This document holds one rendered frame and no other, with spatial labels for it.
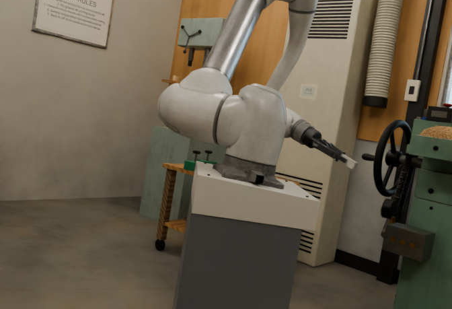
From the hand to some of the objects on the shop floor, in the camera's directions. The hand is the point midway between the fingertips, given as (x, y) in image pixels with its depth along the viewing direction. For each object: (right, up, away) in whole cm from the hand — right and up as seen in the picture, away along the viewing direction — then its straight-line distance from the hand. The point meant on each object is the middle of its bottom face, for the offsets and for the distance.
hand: (348, 161), depth 174 cm
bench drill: (-80, -56, +194) cm, 217 cm away
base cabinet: (+37, -86, -29) cm, 97 cm away
